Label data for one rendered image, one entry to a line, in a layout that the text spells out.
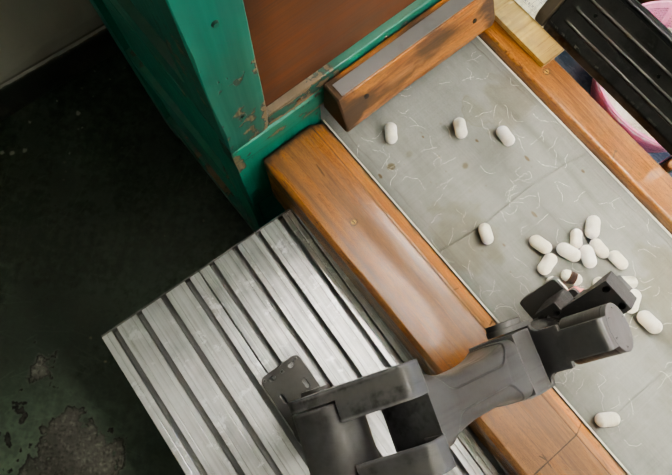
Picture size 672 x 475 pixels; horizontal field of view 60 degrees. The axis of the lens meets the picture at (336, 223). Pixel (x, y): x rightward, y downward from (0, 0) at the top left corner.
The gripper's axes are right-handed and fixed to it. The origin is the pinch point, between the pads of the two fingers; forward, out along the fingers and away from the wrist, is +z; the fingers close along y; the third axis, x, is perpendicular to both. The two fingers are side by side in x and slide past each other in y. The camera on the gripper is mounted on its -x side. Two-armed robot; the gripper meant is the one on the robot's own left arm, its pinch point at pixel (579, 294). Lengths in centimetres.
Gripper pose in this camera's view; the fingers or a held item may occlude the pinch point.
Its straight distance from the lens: 92.7
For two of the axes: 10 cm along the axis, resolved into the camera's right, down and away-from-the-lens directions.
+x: -5.2, 5.8, 6.2
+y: -6.2, -7.6, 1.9
